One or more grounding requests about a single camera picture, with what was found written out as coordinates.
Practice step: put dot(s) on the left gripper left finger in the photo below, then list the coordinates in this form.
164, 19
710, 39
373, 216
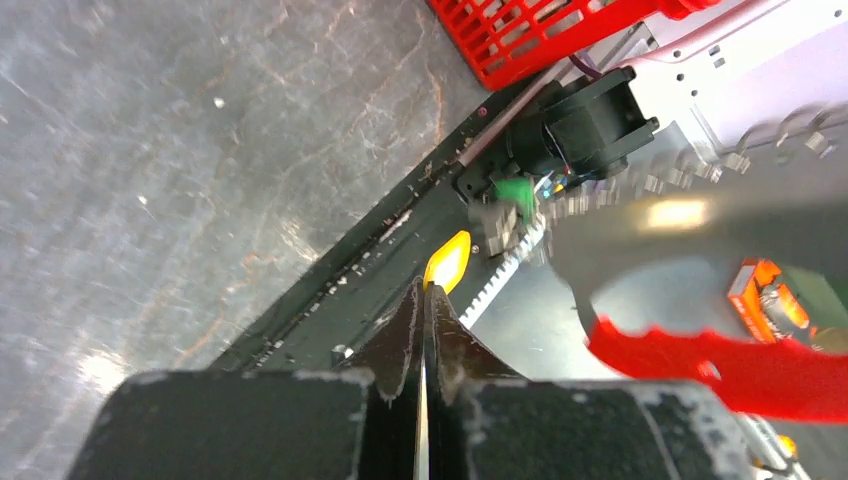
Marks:
357, 420

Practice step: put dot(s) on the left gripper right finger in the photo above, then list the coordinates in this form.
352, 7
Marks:
486, 421

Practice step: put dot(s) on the yellow tagged key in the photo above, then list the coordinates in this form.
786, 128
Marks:
446, 267

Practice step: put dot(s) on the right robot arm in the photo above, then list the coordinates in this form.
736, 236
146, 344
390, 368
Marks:
585, 130

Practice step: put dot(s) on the orange box on shelf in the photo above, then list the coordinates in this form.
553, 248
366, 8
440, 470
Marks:
761, 295

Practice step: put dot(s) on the red plastic basket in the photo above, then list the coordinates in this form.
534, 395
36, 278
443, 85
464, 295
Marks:
503, 42

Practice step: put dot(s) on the white cable duct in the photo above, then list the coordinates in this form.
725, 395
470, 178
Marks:
502, 274

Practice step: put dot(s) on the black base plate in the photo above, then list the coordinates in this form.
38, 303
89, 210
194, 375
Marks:
338, 301

